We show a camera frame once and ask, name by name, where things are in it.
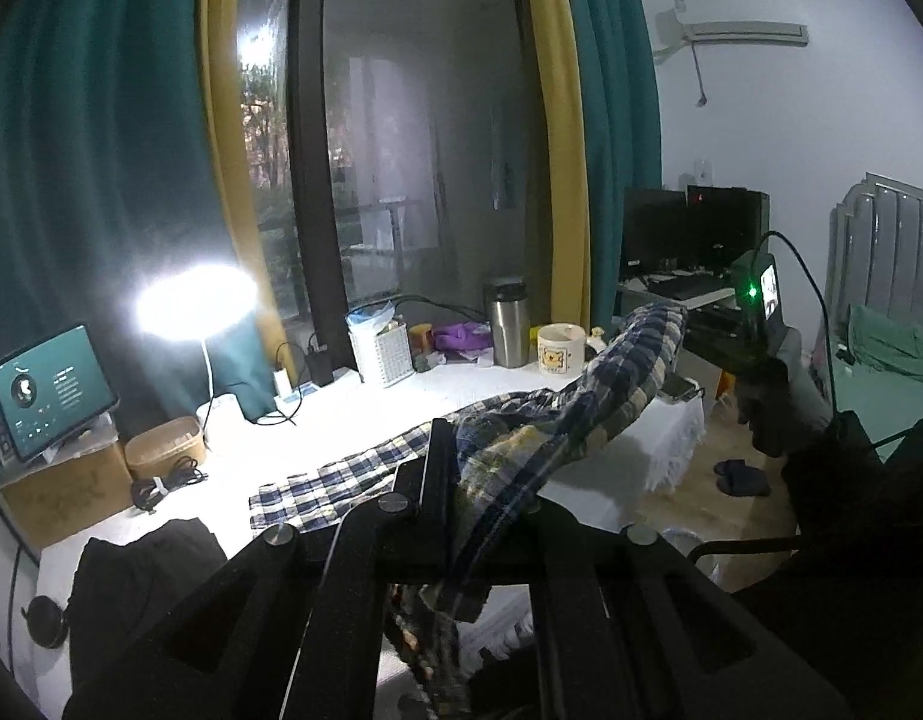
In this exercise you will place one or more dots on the wicker basket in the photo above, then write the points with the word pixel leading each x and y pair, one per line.
pixel 165 446

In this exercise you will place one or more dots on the black window frame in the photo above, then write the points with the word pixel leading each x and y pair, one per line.
pixel 311 165

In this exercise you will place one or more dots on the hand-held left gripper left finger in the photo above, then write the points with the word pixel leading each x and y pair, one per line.
pixel 440 495

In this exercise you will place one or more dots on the tablet with lit screen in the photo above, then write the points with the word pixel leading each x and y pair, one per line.
pixel 49 390

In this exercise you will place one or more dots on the grey padded headboard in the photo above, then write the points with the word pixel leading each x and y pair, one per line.
pixel 881 240

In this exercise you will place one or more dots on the black slipper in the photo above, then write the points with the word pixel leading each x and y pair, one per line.
pixel 731 467
pixel 747 484

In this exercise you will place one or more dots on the black round disc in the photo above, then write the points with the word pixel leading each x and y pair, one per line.
pixel 47 621

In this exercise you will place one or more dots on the black chair armrest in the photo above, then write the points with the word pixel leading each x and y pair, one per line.
pixel 738 549

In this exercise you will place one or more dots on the purple cloth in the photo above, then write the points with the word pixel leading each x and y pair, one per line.
pixel 461 336

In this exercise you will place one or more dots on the blue plaid shirt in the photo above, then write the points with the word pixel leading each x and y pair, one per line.
pixel 581 412

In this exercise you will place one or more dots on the yellow curtain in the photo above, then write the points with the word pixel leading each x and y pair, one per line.
pixel 559 165
pixel 232 127

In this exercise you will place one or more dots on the black keyboard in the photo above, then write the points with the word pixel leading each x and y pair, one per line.
pixel 690 286

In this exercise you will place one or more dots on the steel tumbler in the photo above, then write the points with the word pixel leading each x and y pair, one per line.
pixel 508 326

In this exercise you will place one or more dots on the white power strip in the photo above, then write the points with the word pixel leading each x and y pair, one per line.
pixel 315 390

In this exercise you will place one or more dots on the black cloth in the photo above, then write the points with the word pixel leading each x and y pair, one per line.
pixel 142 570

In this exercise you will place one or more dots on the cardboard box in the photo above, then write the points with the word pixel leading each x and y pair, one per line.
pixel 64 484

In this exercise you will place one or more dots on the white slatted basket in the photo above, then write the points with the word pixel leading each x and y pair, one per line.
pixel 382 349

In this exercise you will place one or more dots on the teal curtain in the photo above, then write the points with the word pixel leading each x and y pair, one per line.
pixel 618 90
pixel 94 165

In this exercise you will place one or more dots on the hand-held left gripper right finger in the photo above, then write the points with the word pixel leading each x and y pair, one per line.
pixel 589 615

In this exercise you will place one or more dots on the white desk lamp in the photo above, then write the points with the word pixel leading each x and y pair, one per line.
pixel 195 301

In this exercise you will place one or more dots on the green bedding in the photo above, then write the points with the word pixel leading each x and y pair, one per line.
pixel 892 349

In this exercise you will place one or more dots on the black computer monitor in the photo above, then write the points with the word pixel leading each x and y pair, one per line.
pixel 723 225
pixel 652 232

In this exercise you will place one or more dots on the cream printed mug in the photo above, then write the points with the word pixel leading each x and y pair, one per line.
pixel 560 349

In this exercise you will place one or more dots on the white fringed tablecloth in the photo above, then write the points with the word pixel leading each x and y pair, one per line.
pixel 341 427

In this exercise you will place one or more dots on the white air conditioner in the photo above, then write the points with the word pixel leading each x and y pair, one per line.
pixel 746 33

